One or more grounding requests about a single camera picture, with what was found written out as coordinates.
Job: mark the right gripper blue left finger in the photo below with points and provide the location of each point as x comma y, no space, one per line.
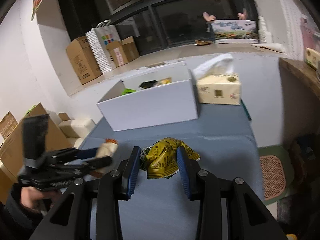
130,173

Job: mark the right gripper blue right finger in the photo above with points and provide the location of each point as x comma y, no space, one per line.
188,169

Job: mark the red white noodle snack bag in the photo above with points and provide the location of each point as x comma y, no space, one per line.
108,148

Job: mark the yellow chip bag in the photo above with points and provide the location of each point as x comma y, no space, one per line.
164,81

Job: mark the person's left hand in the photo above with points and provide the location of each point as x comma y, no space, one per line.
31,198

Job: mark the cream sofa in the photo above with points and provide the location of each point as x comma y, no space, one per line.
77,130

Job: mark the green snack packet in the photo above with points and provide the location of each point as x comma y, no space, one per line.
128,91

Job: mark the white cardboard box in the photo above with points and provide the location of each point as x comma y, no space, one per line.
151,105

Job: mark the yellow tissue pack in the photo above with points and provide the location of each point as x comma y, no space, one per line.
217,82

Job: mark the large brown cardboard box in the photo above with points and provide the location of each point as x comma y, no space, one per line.
83,60

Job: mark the small open cardboard box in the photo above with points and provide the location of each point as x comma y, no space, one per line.
123,52

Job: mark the white dotted paper bag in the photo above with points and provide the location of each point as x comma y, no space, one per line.
98,38

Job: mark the dark blue gift bag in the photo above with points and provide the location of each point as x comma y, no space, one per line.
210,32

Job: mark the wooden side shelf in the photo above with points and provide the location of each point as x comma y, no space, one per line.
300,86

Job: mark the printed landscape gift box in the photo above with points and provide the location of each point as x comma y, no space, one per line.
235,31

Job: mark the white spray bottle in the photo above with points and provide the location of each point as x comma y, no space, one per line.
265,36

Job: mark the tea box on shelf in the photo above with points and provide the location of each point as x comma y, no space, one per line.
312,58

